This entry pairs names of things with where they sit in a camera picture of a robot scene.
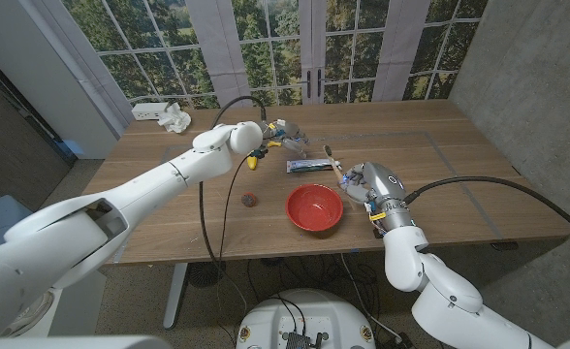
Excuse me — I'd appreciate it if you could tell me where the wooden toothbrush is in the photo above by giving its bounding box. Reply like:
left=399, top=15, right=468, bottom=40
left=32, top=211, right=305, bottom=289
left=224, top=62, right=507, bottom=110
left=323, top=143, right=359, bottom=210

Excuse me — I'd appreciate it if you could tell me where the white green toothpaste tube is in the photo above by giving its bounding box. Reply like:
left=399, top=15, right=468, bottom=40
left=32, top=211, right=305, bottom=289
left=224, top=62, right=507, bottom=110
left=285, top=157, right=343, bottom=175

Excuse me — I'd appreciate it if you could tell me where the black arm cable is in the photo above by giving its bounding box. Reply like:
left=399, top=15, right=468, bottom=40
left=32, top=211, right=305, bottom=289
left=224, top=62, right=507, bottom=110
left=403, top=175, right=570, bottom=243
left=198, top=95, right=269, bottom=316

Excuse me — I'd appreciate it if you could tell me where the white table leg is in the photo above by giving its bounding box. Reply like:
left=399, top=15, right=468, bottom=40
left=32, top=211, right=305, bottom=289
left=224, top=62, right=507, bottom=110
left=162, top=262, right=189, bottom=331

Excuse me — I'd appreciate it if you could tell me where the white power strip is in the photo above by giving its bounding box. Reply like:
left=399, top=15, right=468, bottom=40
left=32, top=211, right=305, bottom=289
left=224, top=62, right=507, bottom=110
left=130, top=101, right=171, bottom=121

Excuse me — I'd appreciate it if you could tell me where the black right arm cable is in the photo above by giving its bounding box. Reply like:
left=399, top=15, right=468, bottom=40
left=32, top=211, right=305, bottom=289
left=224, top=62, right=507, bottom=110
left=403, top=175, right=570, bottom=243

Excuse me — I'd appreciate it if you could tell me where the yellow toy banana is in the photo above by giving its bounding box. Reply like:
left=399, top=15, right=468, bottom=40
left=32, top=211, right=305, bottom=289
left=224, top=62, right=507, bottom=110
left=246, top=139, right=283, bottom=171

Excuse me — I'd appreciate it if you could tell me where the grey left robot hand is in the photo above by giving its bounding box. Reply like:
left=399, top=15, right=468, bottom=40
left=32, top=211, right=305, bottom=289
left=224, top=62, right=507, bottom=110
left=258, top=119, right=311, bottom=159

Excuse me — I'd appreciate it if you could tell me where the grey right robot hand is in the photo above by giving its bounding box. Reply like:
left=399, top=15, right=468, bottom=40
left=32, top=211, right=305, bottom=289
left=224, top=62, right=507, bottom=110
left=338, top=162, right=415, bottom=232

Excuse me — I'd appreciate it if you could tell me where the red bowl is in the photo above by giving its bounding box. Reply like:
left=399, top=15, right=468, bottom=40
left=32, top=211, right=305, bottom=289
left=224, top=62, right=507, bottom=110
left=284, top=182, right=344, bottom=233

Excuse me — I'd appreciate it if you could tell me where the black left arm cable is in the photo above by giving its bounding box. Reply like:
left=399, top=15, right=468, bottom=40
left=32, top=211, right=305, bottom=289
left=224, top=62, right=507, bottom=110
left=198, top=95, right=269, bottom=316

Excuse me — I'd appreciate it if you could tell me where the white robot torso base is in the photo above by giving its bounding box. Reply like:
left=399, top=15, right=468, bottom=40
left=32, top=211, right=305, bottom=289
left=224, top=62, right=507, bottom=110
left=235, top=288, right=377, bottom=349

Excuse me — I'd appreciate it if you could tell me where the round black floor fan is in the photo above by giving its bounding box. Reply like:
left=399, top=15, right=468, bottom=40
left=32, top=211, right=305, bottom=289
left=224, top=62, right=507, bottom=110
left=187, top=261, right=227, bottom=290

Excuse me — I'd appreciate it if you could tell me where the printed window backdrop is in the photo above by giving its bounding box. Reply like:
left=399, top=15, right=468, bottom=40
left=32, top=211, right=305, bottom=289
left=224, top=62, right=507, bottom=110
left=61, top=0, right=490, bottom=111

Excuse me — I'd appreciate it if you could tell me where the crumpled white tissue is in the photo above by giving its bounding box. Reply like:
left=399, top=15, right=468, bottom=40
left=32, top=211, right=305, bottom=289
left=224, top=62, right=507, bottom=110
left=157, top=102, right=192, bottom=134

